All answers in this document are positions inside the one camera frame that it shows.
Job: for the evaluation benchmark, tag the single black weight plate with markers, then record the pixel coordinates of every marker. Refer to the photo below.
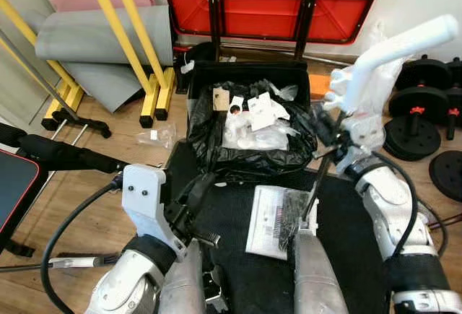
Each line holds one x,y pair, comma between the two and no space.
447,177

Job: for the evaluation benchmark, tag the yellow metal stand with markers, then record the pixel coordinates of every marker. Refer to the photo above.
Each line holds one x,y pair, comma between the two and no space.
54,86

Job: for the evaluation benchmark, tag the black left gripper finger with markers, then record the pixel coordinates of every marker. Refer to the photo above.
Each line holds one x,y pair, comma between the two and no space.
202,193

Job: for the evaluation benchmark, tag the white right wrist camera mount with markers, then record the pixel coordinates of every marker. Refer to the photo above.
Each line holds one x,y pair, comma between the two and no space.
367,130

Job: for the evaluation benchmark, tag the plastic wrapped white booklet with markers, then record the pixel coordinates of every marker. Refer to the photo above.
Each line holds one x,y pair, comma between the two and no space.
271,220

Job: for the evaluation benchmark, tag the black weight plate stack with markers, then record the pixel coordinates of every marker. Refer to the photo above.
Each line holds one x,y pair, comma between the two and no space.
411,141

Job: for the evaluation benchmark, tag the black bench foot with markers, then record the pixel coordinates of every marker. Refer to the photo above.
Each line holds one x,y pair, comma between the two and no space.
79,120

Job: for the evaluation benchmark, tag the orange block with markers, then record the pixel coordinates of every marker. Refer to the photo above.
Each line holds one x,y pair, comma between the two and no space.
319,86

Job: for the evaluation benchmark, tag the black dumbbell with red collar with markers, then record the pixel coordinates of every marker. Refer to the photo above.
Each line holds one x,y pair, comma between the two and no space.
419,101

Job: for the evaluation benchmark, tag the black padded roller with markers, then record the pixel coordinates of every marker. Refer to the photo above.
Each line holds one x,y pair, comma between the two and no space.
65,154

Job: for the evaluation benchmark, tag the white paper tag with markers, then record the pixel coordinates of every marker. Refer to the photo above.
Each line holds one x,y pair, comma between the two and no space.
188,67

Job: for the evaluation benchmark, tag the thin black stick white tip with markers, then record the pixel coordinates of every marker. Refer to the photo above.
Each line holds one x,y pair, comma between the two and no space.
321,169

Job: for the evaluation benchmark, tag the yellow metal parallel bar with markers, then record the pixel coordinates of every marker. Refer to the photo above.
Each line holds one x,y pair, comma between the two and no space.
115,32
141,25

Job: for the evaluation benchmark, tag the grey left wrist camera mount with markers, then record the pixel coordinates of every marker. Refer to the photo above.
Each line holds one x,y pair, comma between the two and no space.
144,198

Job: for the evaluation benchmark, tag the black bench pad red trim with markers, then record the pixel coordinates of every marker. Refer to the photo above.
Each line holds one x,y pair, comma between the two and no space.
14,184

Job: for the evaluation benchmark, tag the brown cardboard tag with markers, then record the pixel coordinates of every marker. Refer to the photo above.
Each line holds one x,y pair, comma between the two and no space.
221,99

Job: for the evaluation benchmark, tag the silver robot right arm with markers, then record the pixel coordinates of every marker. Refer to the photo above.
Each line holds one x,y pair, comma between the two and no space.
393,213

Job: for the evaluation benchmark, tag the black rubbish bag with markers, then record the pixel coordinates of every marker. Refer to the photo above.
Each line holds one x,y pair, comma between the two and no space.
245,159

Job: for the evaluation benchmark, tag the clear plastic packaging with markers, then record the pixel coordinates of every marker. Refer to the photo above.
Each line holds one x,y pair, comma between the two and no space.
155,136

